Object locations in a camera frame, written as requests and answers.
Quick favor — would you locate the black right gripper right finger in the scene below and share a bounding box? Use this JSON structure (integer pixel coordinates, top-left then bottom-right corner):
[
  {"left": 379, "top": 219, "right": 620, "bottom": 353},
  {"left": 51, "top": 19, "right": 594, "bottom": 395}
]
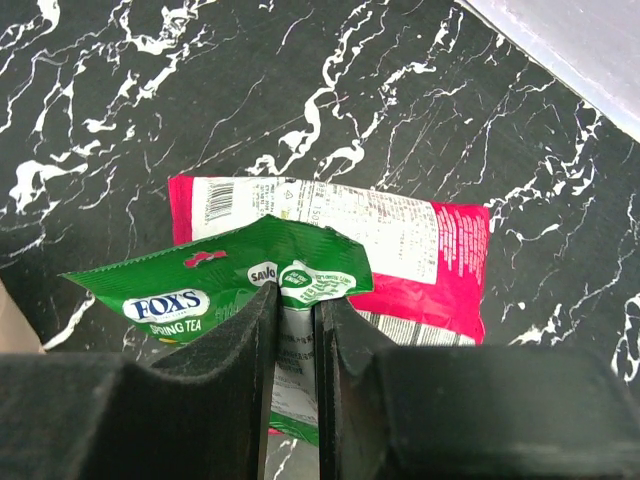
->
[{"left": 314, "top": 299, "right": 639, "bottom": 479}]

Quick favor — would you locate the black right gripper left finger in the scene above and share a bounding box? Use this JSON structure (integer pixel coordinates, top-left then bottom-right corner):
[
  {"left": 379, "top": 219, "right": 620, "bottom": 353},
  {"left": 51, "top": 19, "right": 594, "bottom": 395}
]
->
[{"left": 1, "top": 284, "right": 279, "bottom": 479}]

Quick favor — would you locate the pink snack bag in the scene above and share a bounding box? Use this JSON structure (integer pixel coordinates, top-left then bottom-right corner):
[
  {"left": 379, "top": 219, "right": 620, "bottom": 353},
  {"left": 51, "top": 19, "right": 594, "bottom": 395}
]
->
[{"left": 168, "top": 175, "right": 490, "bottom": 346}]

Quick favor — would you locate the green Fox's candy bag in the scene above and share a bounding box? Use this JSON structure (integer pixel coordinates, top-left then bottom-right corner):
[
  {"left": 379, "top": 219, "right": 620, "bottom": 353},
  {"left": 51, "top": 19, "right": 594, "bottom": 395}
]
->
[{"left": 64, "top": 215, "right": 373, "bottom": 445}]

